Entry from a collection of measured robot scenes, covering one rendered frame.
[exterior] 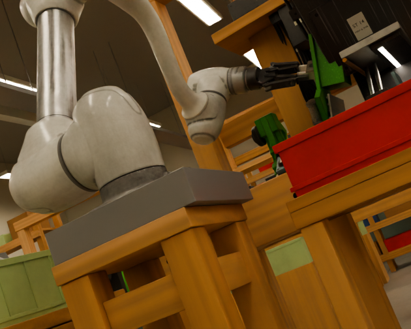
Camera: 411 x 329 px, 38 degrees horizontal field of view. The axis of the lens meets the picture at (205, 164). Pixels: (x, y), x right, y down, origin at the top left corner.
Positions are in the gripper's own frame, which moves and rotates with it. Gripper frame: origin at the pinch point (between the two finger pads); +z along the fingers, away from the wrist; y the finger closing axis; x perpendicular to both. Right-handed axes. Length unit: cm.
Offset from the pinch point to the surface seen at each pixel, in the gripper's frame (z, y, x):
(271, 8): -15.9, 28.7, -8.4
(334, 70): 9.8, -9.6, -6.1
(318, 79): 5.3, -12.0, -5.0
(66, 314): -54, -86, 7
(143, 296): -14, -99, -21
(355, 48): 19.3, -22.3, -20.6
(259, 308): 1, -87, -1
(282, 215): -1, -55, 6
